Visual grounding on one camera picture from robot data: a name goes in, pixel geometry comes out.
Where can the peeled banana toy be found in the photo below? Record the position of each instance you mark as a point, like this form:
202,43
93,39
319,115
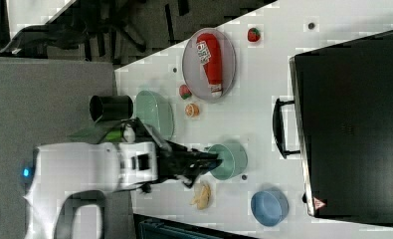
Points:
202,194

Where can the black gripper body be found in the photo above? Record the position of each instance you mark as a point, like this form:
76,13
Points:
173,162

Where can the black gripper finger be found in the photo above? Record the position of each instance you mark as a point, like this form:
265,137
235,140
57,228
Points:
202,167
204,156

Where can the blue cup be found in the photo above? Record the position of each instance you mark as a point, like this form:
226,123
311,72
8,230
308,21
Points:
269,207

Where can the lime green utensil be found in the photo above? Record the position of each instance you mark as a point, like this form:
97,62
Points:
114,136

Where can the large black cylinder container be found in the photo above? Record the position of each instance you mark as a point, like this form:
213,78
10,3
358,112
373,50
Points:
111,108

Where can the orange slice toy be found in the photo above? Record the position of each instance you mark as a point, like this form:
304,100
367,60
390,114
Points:
192,110

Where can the grey round plate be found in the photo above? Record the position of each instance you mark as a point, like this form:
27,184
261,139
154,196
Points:
193,72

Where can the black silver toaster oven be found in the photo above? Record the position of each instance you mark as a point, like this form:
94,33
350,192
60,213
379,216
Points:
343,100

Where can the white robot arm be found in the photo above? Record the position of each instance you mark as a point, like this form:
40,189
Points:
67,176

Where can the large pink strawberry toy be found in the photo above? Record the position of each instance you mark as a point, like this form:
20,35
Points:
184,92

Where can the green plastic colander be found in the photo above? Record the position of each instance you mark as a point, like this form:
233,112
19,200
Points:
153,109

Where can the black office chair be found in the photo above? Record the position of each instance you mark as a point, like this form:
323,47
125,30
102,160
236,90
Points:
66,24

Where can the red plush ketchup bottle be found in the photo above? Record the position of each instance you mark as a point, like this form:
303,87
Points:
210,57

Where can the small red strawberry toy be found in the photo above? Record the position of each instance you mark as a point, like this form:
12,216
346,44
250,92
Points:
254,35

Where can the green cup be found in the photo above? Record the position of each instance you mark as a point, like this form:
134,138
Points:
234,159

